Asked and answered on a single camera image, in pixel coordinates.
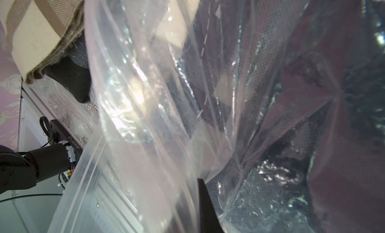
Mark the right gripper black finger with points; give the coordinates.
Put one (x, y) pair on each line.
(209, 222)

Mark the clear plastic vacuum bag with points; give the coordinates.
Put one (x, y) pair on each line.
(138, 170)

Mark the black grey checkered scarf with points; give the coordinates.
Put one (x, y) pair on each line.
(71, 70)

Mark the beige brown plaid scarf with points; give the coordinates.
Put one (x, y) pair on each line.
(38, 32)

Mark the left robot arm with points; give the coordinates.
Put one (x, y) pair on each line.
(23, 170)

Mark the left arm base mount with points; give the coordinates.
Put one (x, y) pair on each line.
(56, 132)

